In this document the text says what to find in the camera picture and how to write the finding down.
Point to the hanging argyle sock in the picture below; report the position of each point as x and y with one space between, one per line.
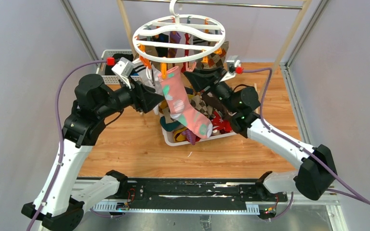
216 60

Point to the red patterned sock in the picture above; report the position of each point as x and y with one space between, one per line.
219 124

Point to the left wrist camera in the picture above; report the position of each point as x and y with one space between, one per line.
122 69

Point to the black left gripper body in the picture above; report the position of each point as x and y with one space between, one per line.
139 102

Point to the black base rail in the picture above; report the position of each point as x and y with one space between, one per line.
192 196

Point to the brown argyle sock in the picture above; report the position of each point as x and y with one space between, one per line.
199 104

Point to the wooden drying rack frame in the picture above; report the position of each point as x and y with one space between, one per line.
281 53

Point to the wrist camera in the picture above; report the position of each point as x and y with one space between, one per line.
122 69
233 68

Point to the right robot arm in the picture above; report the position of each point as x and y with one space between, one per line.
315 165

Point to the orange clothes clip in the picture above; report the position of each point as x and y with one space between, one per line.
163 69

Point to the white sock laundry basket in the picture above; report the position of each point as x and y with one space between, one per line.
175 134

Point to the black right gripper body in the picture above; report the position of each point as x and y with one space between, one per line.
213 79

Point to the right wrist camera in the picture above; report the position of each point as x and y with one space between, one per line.
233 68

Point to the white round clip hanger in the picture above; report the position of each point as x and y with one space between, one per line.
179 38

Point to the pink patterned sock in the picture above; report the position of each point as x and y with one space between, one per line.
180 107

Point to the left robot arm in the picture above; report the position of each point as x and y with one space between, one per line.
57 207

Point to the metal hanging rod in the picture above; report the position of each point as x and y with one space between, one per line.
211 3

